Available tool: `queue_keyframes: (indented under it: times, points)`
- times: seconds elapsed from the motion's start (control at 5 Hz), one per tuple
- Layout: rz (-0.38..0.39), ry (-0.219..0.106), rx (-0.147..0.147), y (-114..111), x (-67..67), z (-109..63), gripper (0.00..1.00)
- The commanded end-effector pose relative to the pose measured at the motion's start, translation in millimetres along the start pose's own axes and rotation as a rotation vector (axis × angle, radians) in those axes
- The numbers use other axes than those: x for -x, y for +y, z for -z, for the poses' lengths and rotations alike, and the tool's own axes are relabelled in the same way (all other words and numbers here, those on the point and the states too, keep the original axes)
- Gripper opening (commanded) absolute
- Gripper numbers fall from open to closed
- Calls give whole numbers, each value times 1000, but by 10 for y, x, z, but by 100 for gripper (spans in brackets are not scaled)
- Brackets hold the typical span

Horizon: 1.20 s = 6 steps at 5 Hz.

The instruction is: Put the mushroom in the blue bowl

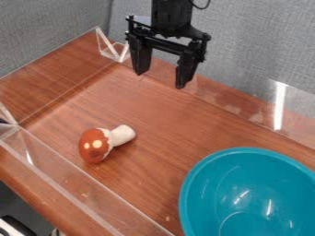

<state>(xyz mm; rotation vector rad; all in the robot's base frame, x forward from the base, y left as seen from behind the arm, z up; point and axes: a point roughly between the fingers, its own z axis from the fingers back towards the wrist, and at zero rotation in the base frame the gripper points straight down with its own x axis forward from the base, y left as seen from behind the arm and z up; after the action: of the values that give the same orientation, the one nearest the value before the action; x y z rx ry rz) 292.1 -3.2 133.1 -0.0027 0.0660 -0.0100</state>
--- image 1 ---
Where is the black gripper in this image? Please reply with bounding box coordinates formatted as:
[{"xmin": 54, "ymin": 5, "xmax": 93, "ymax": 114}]
[{"xmin": 125, "ymin": 0, "xmax": 210, "ymax": 89}]

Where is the red and white toy mushroom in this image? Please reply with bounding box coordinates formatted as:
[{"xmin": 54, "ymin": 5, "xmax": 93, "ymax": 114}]
[{"xmin": 78, "ymin": 124, "xmax": 135, "ymax": 164}]

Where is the blue plastic bowl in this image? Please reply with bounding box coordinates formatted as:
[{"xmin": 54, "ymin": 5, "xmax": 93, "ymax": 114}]
[{"xmin": 178, "ymin": 147, "xmax": 315, "ymax": 236}]

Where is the black cable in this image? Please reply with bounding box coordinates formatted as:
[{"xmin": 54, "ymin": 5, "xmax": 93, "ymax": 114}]
[{"xmin": 188, "ymin": 0, "xmax": 212, "ymax": 10}]

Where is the clear acrylic barrier wall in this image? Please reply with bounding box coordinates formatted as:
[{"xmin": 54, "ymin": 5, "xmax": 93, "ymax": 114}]
[{"xmin": 0, "ymin": 30, "xmax": 315, "ymax": 236}]

